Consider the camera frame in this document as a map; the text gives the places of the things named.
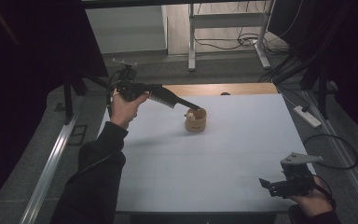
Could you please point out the white table mat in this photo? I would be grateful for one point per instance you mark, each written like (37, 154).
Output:
(214, 161)

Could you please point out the small dark knob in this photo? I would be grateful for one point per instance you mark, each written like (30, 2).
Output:
(225, 93)

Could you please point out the black curtain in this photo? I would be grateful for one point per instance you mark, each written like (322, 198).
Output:
(348, 46)
(31, 62)

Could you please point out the person's left hand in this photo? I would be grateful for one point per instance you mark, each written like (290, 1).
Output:
(124, 109)

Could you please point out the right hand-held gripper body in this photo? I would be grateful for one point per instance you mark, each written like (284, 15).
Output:
(296, 179)

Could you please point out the round wooden holder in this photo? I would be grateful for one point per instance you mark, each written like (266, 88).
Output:
(195, 120)

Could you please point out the person's right hand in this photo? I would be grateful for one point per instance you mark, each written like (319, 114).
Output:
(312, 202)

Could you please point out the aluminium rail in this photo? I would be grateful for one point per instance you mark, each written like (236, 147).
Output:
(51, 161)
(343, 155)

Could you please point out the black tripod stand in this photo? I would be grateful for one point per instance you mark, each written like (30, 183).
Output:
(321, 84)
(71, 90)

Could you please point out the white metal desk frame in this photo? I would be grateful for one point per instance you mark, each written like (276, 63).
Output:
(227, 20)

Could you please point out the grey panel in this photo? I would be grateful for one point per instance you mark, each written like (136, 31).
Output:
(127, 29)

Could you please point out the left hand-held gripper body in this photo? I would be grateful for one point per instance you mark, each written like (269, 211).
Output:
(129, 85)

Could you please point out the white power strip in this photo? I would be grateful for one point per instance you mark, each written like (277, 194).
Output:
(307, 116)

